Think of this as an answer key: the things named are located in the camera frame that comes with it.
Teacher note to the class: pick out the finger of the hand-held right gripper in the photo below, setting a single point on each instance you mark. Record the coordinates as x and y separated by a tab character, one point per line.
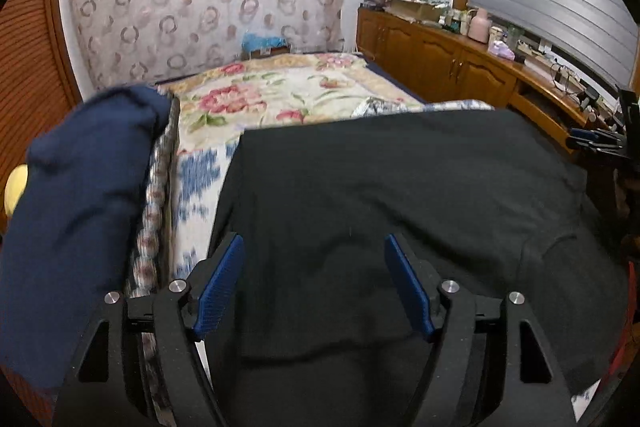
600	146
592	133

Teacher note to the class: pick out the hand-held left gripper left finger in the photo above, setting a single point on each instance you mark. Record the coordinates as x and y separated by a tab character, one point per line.
220	287

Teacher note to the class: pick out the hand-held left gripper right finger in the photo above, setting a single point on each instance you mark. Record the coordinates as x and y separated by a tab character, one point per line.
407	287

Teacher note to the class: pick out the black printed t-shirt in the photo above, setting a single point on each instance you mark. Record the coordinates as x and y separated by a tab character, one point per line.
400	192

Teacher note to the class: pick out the folded patterned quilt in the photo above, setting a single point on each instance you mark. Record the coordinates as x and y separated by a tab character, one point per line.
160	207

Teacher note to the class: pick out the blue floral bed sheet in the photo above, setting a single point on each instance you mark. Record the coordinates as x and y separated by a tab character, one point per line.
200	187

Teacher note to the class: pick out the green jar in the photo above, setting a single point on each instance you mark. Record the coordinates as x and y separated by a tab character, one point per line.
514	39

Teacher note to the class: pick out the purple pouch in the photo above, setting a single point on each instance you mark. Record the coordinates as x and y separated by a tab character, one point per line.
501	50

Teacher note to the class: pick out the pink bottle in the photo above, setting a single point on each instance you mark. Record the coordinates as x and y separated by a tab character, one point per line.
479	25

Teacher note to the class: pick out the navy blue garment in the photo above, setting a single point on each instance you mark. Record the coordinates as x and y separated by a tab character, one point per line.
75	217

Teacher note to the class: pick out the wooden sideboard cabinet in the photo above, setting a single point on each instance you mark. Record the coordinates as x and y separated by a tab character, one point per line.
435	59

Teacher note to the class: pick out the small dark bottle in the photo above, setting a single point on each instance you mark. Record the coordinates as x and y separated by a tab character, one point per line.
454	21

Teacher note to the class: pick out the navy mattress cover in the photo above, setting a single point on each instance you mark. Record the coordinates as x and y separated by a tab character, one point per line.
400	90

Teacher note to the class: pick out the floral blanket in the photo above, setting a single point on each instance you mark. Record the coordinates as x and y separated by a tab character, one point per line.
280	92

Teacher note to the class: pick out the cluttered cardboard box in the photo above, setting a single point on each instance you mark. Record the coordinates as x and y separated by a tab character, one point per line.
415	7

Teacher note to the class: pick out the yellow soft object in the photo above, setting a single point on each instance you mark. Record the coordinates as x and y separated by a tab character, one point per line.
15	188

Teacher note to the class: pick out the small cardboard box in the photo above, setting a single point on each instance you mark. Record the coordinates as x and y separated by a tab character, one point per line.
266	53

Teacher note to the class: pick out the blue plastic bag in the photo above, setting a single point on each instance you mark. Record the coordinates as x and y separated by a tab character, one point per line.
262	41

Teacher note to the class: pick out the wooden louvered wardrobe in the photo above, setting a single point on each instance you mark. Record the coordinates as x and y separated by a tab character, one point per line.
35	82

